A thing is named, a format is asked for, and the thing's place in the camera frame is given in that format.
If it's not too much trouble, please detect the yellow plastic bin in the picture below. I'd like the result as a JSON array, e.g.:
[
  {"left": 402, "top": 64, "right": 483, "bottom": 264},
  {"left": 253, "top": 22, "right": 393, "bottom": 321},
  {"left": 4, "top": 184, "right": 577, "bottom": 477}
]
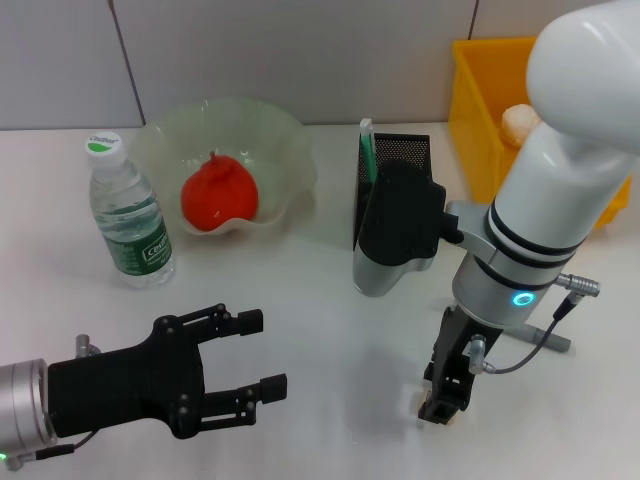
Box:
[{"left": 447, "top": 37, "right": 632, "bottom": 231}]

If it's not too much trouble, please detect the left gripper cable with plugs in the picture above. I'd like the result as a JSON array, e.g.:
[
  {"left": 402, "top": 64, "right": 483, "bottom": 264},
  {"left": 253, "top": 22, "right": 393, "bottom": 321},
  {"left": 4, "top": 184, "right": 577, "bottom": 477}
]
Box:
[{"left": 4, "top": 333, "right": 104, "bottom": 472}]

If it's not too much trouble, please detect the grey pen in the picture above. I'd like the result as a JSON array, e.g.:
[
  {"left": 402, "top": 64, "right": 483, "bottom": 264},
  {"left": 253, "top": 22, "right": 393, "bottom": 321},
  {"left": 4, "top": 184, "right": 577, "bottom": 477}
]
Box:
[{"left": 507, "top": 323, "right": 572, "bottom": 352}]

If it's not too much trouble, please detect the white paper ball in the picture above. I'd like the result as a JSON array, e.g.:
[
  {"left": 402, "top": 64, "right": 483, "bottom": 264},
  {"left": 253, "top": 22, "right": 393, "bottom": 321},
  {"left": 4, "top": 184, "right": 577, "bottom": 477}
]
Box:
[{"left": 501, "top": 103, "right": 541, "bottom": 147}]

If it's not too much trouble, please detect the red pumpkin toy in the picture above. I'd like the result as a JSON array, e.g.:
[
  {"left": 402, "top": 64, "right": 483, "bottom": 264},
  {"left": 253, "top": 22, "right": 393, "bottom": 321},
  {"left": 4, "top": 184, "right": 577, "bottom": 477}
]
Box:
[{"left": 180, "top": 148, "right": 260, "bottom": 232}]

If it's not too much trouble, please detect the pale green glass fruit bowl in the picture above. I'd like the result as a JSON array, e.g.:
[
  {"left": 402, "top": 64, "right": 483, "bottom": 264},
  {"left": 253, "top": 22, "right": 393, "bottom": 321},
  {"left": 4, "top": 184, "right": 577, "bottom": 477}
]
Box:
[{"left": 130, "top": 98, "right": 319, "bottom": 239}]

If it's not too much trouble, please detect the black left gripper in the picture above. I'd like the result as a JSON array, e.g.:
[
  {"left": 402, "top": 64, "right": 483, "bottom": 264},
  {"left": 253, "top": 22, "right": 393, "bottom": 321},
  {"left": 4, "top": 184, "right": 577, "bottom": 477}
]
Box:
[{"left": 47, "top": 302, "right": 290, "bottom": 440}]

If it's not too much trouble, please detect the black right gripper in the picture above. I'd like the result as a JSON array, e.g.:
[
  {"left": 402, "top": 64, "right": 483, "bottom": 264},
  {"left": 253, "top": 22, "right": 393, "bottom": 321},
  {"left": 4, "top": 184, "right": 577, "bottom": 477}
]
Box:
[{"left": 416, "top": 304, "right": 507, "bottom": 426}]

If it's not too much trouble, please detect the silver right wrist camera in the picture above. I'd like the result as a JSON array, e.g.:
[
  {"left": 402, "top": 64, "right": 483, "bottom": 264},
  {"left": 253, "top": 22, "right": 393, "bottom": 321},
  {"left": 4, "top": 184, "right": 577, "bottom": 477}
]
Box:
[{"left": 352, "top": 159, "right": 464, "bottom": 299}]

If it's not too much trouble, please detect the clear green-label water bottle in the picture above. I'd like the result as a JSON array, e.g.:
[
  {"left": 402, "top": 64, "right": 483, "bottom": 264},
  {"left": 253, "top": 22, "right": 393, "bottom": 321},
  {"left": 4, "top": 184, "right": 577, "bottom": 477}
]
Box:
[{"left": 83, "top": 129, "right": 177, "bottom": 290}]

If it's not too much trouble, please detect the right gripper cable with plugs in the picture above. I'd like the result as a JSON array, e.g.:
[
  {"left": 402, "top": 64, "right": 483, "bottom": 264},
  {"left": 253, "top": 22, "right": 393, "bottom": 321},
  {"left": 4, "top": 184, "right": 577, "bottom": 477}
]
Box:
[{"left": 468, "top": 272, "right": 605, "bottom": 376}]

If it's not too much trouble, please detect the green pen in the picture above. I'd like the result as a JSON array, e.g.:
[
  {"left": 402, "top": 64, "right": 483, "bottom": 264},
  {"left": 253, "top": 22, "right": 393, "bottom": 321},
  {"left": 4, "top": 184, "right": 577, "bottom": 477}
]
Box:
[{"left": 359, "top": 118, "right": 379, "bottom": 184}]

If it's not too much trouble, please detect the beige eraser with barcode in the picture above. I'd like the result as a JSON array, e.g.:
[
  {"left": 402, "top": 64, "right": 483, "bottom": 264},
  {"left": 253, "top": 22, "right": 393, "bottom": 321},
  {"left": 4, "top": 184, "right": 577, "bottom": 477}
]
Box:
[{"left": 414, "top": 388, "right": 460, "bottom": 427}]

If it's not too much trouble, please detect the gripper cable with plugs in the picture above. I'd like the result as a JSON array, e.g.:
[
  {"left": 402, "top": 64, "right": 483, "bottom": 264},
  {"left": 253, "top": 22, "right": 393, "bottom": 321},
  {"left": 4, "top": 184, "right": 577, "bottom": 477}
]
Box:
[
  {"left": 468, "top": 272, "right": 605, "bottom": 376},
  {"left": 4, "top": 333, "right": 104, "bottom": 472}
]

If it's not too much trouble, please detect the black mesh pen holder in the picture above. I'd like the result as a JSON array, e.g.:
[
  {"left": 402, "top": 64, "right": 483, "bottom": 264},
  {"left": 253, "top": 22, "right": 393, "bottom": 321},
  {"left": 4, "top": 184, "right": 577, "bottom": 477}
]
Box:
[{"left": 352, "top": 132, "right": 432, "bottom": 251}]

